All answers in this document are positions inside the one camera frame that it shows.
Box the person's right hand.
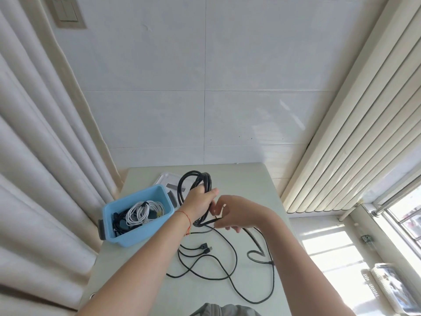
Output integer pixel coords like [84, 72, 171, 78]
[210, 195, 274, 234]

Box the person's left hand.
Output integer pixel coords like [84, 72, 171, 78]
[180, 187, 220, 225]

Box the long black cable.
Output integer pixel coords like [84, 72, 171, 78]
[166, 171, 276, 305]

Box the person's left forearm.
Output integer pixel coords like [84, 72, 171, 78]
[76, 212, 193, 316]

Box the person's right forearm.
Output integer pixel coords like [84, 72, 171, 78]
[254, 210, 357, 316]

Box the white plastic lid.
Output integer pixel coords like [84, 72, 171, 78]
[155, 172, 185, 208]

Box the blue plastic bin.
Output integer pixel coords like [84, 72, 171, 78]
[98, 185, 178, 248]

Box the grey garment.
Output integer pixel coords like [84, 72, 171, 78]
[189, 303, 254, 316]

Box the white radiator pipe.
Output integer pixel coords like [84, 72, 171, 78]
[338, 202, 364, 223]

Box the cream pleated curtain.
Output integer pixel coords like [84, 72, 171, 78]
[0, 0, 123, 316]

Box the white plastic basket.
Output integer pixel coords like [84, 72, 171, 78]
[361, 262, 421, 316]

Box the red string bracelet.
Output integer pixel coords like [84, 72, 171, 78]
[176, 210, 192, 237]

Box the coiled white cable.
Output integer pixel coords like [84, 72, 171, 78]
[126, 201, 164, 227]

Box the black cable bundle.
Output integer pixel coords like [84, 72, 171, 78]
[112, 210, 133, 235]

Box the window with metal frame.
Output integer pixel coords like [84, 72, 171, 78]
[371, 174, 421, 251]

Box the beige wall light switch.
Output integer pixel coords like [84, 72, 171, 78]
[43, 0, 87, 29]

